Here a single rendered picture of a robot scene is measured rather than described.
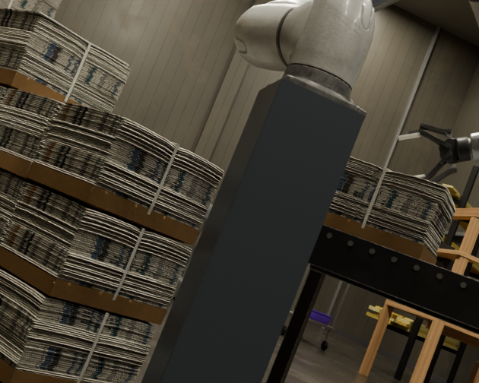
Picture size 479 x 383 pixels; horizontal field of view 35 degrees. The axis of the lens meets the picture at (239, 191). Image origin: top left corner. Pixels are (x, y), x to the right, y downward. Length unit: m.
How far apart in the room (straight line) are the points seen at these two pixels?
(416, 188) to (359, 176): 0.18
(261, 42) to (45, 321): 0.83
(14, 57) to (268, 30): 0.87
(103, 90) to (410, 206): 1.02
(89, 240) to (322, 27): 0.73
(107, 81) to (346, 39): 1.03
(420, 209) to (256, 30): 0.77
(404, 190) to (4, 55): 1.26
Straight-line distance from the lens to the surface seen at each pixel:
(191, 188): 2.01
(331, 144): 1.62
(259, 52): 1.84
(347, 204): 2.31
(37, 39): 2.35
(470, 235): 6.86
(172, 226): 1.99
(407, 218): 2.27
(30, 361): 1.89
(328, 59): 1.67
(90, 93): 2.47
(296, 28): 1.74
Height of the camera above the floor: 0.62
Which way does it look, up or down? 5 degrees up
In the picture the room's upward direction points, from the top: 22 degrees clockwise
